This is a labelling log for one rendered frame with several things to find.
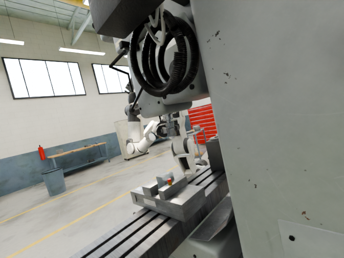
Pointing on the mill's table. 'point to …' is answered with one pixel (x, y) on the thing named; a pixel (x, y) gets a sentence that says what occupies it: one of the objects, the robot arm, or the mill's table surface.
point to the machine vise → (172, 199)
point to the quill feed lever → (137, 98)
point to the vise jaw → (150, 188)
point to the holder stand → (215, 154)
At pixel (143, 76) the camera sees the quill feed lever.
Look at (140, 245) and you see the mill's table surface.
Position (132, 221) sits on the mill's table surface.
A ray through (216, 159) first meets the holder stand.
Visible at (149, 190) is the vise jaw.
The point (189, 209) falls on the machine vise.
